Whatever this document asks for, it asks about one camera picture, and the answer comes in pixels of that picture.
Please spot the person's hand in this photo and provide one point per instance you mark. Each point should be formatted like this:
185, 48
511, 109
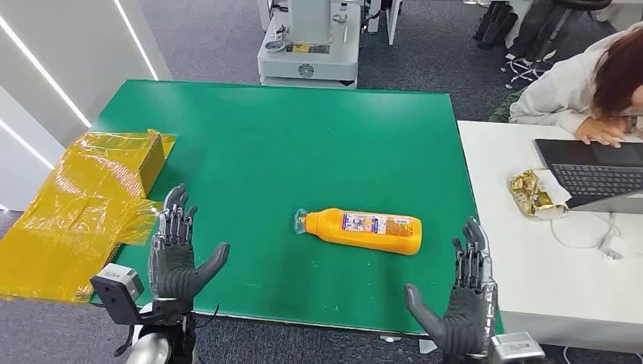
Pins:
600, 131

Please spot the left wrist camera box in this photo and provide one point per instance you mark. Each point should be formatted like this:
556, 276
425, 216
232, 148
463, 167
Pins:
118, 291

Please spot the white cabinet panel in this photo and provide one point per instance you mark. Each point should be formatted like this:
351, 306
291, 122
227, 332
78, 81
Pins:
392, 17

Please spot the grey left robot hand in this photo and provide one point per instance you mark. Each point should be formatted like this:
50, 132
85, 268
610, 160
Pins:
173, 266

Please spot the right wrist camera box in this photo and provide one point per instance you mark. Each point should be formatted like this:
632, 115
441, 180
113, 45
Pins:
517, 347

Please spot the person at white desk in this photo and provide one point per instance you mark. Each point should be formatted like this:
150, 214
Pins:
557, 90

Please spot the orange plastic bottle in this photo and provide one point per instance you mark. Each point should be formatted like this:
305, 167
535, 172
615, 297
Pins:
366, 232

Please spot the dark laptop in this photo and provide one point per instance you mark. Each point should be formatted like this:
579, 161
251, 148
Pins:
593, 173

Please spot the white table foot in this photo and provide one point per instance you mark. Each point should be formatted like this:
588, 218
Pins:
427, 345
391, 338

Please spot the yellow taped cardboard box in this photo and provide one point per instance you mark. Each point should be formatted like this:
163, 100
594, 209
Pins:
75, 216

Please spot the white charger plug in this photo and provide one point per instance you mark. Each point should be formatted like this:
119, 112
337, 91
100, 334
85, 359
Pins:
613, 248

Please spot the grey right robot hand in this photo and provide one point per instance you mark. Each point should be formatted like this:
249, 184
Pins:
464, 316

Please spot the grey robot base machine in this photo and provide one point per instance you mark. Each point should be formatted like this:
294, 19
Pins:
311, 60

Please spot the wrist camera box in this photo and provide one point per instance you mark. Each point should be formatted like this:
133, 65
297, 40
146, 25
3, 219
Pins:
517, 347
118, 291

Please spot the gold foil snack packet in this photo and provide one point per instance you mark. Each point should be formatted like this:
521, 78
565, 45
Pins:
532, 193

